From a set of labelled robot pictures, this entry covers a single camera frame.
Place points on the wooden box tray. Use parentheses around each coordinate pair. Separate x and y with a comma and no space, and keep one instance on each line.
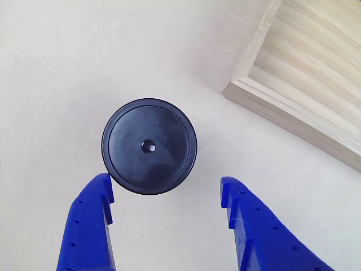
(304,73)

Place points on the black cylinder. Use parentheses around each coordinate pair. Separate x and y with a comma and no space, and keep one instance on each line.
(149,146)

